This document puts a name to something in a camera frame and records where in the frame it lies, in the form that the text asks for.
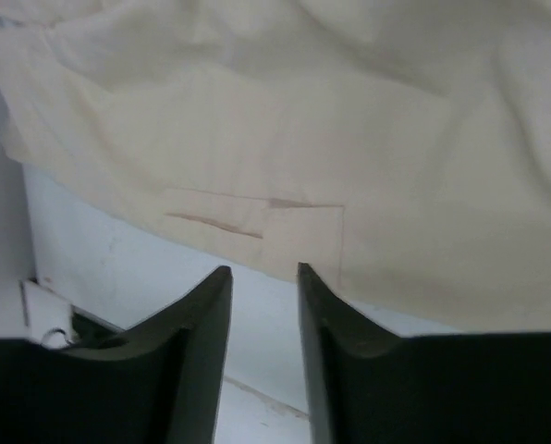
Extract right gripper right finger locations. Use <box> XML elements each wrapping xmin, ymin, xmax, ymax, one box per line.
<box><xmin>297</xmin><ymin>263</ymin><xmax>551</xmax><ymax>443</ymax></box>

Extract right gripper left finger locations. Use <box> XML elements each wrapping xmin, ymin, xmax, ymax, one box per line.
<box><xmin>0</xmin><ymin>266</ymin><xmax>233</xmax><ymax>443</ymax></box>

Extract beige trousers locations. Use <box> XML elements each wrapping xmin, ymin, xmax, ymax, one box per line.
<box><xmin>0</xmin><ymin>1</ymin><xmax>551</xmax><ymax>330</ymax></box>

